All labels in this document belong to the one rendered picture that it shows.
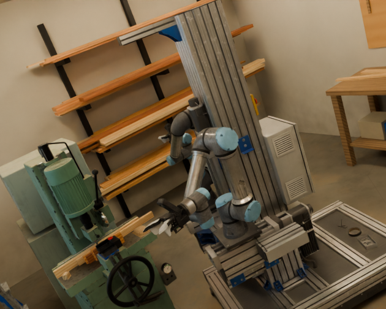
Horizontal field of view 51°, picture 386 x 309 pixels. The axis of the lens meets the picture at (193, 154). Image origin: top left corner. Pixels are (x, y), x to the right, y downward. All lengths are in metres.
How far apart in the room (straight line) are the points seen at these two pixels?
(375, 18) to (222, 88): 2.53
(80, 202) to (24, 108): 2.40
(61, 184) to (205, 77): 0.99
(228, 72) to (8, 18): 2.93
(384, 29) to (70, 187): 3.33
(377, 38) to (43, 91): 3.47
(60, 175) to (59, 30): 2.69
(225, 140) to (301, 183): 0.76
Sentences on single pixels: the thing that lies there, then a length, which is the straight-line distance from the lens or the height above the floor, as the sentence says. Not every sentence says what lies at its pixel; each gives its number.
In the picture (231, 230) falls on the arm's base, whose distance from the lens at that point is 2.31.
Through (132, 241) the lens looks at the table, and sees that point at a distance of 2.55.
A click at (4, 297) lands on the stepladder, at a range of 3.17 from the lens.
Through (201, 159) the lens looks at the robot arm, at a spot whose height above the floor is 1.33.
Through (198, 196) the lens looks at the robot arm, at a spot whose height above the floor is 1.24.
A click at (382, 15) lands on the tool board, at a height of 1.36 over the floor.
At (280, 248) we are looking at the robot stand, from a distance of 2.33.
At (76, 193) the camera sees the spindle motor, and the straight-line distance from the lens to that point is 2.40.
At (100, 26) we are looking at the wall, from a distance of 4.94.
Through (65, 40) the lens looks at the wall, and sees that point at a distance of 4.80.
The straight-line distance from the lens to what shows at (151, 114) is 4.59.
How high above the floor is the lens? 2.05
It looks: 19 degrees down
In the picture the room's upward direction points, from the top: 21 degrees counter-clockwise
